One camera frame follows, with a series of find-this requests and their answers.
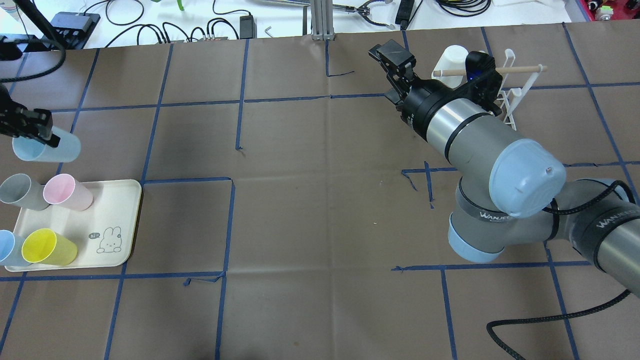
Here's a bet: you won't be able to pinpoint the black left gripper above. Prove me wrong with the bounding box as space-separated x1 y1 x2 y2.
0 84 61 148

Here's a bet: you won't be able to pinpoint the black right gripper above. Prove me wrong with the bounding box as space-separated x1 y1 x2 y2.
368 41 435 113

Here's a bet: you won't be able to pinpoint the light blue plastic cup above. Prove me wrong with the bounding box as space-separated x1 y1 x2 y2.
12 126 82 163

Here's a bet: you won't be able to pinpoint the white plastic cup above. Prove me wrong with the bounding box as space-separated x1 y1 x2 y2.
431 44 469 89

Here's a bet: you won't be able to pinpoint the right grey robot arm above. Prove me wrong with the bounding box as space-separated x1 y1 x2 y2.
369 39 640 296

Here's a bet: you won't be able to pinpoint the pink plastic cup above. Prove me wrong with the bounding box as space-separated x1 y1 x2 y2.
43 173 94 211

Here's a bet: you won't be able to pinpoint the grey plastic cup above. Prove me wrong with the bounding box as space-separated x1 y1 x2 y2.
0 173 50 211

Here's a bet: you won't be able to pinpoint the yellow plastic cup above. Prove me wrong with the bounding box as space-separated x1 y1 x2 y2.
21 228 78 266

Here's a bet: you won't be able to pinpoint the light blue cup at edge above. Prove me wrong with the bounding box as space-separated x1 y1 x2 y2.
0 229 32 267

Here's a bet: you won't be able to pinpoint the metal tongs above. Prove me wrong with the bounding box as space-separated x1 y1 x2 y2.
332 0 395 30

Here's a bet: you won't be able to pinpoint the cream rectangular tray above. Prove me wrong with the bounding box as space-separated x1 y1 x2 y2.
13 179 143 269

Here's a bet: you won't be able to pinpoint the black power adapter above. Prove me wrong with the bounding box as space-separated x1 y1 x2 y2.
238 14 258 39

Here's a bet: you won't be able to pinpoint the aluminium frame post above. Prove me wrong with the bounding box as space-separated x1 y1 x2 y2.
310 0 335 41

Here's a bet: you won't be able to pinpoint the white wire cup rack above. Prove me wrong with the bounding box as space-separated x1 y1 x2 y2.
432 48 548 132

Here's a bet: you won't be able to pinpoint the black braided cable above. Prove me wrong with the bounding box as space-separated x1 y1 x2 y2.
486 287 633 360

